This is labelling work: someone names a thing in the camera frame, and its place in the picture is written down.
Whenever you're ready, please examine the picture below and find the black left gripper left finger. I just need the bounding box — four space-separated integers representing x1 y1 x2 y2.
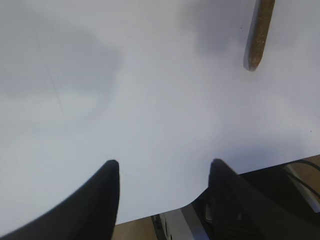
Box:
2 160 120 240

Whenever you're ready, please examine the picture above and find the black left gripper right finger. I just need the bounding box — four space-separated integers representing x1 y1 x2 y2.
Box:
207 158 320 240

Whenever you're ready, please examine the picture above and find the gold glitter pen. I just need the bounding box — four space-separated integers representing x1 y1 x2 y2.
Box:
243 0 276 72

